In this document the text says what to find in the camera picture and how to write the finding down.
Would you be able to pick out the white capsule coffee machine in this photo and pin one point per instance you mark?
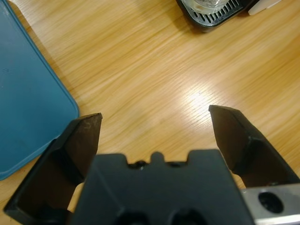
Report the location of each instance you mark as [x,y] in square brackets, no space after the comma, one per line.
[260,8]

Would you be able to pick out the clear drinking glass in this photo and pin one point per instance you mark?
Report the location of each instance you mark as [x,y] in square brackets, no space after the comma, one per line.
[206,4]

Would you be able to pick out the black drip tray silver grate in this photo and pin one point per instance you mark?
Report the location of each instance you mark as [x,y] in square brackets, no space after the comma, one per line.
[206,21]

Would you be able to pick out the teal plastic tray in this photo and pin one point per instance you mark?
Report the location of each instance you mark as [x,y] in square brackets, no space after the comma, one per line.
[28,82]

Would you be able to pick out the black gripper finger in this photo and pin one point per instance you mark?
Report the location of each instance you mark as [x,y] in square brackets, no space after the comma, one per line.
[246,152]
[47,175]

